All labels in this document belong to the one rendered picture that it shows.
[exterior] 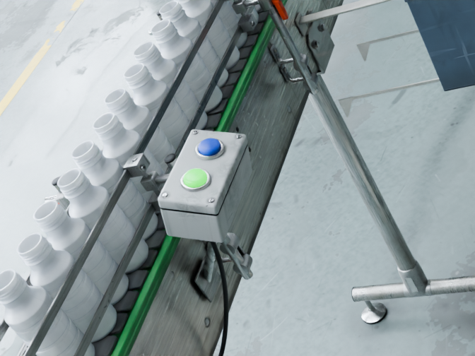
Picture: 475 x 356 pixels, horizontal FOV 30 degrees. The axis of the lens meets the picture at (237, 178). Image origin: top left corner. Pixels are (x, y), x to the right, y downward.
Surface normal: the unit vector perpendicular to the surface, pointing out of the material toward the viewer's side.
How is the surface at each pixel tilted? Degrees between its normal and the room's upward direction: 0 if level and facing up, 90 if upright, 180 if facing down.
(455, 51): 90
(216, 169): 20
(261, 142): 90
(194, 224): 90
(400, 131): 0
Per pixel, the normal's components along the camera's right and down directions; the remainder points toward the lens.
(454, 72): -0.28, 0.68
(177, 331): 0.85, -0.15
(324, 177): -0.44, -0.72
